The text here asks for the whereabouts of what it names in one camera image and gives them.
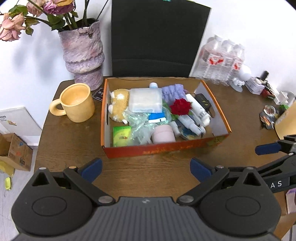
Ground yellow and white plush toy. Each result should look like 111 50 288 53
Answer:
109 89 130 124

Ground clear white small case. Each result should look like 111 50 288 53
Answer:
245 77 266 94

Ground black card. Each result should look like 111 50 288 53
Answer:
92 88 104 102

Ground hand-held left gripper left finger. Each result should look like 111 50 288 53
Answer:
31 158 116 207

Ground red artificial rose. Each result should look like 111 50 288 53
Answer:
169 98 193 116

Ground green tissue pack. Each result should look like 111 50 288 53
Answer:
112 126 132 147

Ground yellow ceramic mug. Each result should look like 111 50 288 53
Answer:
49 83 96 123

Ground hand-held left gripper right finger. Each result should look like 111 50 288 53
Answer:
177 158 262 207

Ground white round robot speaker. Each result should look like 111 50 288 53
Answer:
230 65 252 93

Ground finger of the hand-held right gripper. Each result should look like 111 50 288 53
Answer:
255 134 296 155
228 153 296 179

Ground white folding handheld device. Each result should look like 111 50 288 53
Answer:
179 93 211 136

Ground pale yellow thermos bottle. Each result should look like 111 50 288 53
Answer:
274 107 296 140

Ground yellow bag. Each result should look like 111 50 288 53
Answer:
0 161 15 176

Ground iridescent clear plastic wrap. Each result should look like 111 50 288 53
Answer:
124 102 173 146

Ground dark snack packet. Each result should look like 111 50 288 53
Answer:
259 105 281 129

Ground pink cosmetic jar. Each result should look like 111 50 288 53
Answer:
151 125 176 144

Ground orange-red cardboard box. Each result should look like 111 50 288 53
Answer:
100 77 232 159

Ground blue and white small box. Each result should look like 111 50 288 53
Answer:
148 111 172 124

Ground purple knitted drawstring pouch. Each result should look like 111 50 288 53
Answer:
161 84 188 105

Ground dried pink flowers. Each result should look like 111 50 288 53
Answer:
0 0 111 42

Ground blue and yellow packet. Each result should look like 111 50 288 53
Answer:
180 127 203 140

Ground brown cardboard carton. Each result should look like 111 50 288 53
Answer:
0 133 33 172

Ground small white bottle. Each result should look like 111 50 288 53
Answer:
169 121 181 137

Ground pack of water bottles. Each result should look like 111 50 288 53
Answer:
192 35 245 86

